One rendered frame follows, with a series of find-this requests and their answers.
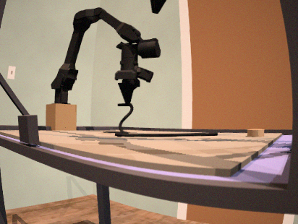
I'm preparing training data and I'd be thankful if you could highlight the black rope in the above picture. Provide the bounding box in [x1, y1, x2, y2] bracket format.
[115, 103, 218, 137]

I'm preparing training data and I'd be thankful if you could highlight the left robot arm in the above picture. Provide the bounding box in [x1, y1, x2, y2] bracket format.
[51, 7, 161, 104]

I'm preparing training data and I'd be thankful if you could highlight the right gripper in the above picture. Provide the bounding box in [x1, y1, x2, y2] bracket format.
[150, 0, 166, 14]

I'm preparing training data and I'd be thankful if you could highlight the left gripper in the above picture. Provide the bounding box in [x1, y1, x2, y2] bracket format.
[115, 58, 140, 105]

